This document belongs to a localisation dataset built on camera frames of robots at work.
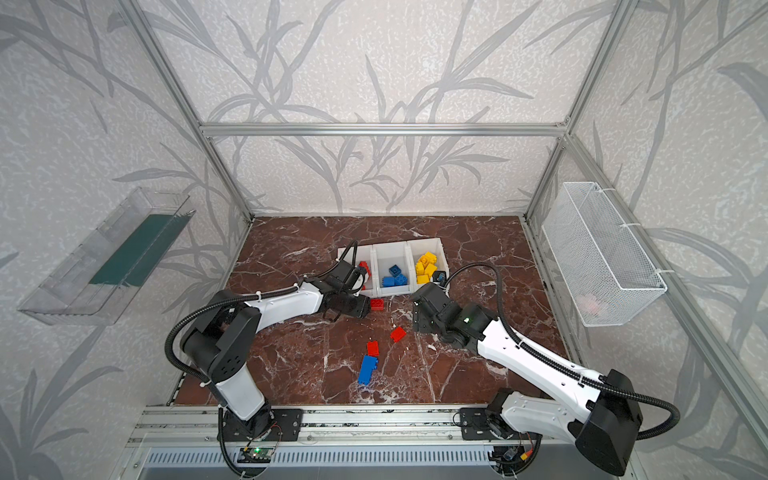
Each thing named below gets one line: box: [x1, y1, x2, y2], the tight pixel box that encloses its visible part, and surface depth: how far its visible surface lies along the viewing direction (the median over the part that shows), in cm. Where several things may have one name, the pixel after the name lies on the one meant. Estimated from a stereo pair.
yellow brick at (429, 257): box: [420, 251, 437, 266], surface depth 106 cm
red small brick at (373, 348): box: [366, 340, 381, 357], surface depth 88 cm
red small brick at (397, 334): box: [390, 326, 407, 343], surface depth 91 cm
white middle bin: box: [371, 241, 415, 298], surface depth 102 cm
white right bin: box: [406, 237, 449, 294], surface depth 103 cm
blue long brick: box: [358, 355, 378, 386], surface depth 84 cm
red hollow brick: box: [370, 298, 385, 311], surface depth 97 cm
